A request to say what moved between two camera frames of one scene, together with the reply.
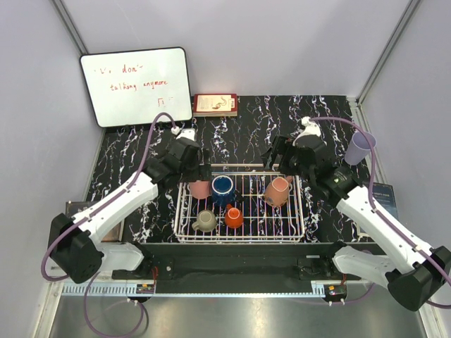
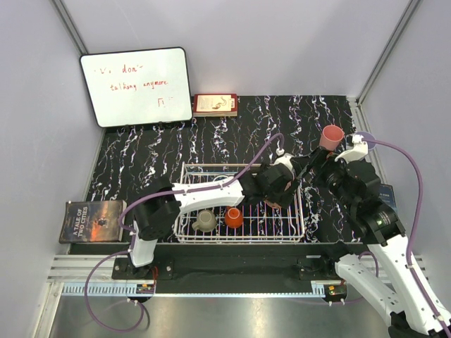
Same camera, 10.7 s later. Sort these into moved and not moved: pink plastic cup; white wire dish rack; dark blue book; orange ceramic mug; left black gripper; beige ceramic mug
Moved: left black gripper; pink plastic cup
Not moved: orange ceramic mug; beige ceramic mug; white wire dish rack; dark blue book
